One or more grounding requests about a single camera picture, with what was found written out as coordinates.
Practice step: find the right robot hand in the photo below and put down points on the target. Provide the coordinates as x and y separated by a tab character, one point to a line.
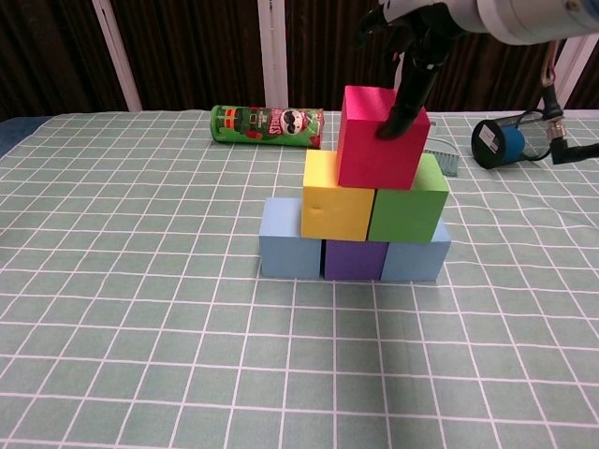
416	37

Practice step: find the red cube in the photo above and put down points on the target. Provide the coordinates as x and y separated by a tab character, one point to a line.
369	154

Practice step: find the green foam cube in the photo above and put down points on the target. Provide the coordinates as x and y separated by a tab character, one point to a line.
407	215

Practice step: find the yellow foam cube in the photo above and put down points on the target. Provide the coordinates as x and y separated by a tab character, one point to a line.
332	206

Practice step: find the purple foam cube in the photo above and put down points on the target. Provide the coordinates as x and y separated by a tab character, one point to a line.
353	259

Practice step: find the black mesh pen holder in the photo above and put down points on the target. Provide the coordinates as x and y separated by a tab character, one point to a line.
486	140

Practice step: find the blue roll in holder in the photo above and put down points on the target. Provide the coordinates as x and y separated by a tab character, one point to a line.
515	145

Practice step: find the green Pringles can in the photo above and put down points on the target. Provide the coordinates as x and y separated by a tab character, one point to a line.
267	126

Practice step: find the dark brown curtain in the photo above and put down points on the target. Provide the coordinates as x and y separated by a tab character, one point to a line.
196	47

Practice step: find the green checked tablecloth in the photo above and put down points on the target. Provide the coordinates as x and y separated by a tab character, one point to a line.
299	355

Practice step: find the white frame post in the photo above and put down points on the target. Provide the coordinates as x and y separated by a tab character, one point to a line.
573	70
273	56
117	56

